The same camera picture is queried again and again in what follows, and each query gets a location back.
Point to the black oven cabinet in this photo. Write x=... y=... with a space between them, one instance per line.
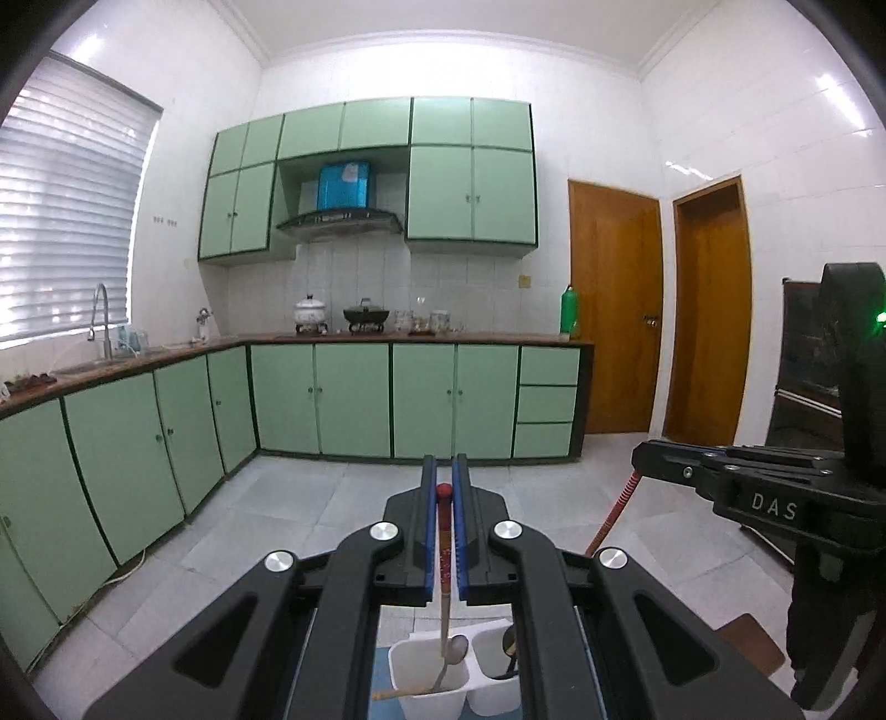
x=806 y=411

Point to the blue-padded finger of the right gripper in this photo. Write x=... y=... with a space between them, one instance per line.
x=677 y=463

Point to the wooden door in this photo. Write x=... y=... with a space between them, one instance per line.
x=714 y=309
x=617 y=270

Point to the white utensil holder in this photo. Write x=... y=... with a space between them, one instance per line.
x=487 y=695
x=416 y=663

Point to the wooden door left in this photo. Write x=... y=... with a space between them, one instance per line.
x=617 y=270

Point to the black chopstick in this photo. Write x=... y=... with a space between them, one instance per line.
x=509 y=647

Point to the blue table cloth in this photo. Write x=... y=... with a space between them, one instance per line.
x=383 y=710

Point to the bamboo chopstick red handle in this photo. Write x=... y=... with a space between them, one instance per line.
x=445 y=495

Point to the white utensil holder left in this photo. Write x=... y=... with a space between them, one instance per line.
x=416 y=663

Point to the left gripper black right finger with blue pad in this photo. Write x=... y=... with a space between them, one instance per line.
x=597 y=640

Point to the green lower kitchen cabinets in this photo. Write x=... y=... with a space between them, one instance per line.
x=98 y=466

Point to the wooden door right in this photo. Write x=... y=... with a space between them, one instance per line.
x=714 y=309

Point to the green upper cabinets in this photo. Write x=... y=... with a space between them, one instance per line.
x=441 y=173

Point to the white cooking pot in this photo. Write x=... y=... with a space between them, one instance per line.
x=309 y=316

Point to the green bottle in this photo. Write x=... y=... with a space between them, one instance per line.
x=569 y=318

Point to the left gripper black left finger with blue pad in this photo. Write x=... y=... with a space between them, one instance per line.
x=294 y=637

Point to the white utensil holder right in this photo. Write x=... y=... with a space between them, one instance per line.
x=487 y=695

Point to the metal spoon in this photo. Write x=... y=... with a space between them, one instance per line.
x=454 y=651

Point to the sink faucet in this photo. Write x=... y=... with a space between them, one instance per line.
x=100 y=318

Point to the glass jars on counter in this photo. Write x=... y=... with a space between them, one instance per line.
x=412 y=323

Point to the range hood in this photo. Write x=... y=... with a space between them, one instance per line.
x=328 y=199

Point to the black wok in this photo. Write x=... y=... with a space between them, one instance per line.
x=366 y=318

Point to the window blinds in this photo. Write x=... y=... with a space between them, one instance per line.
x=75 y=149

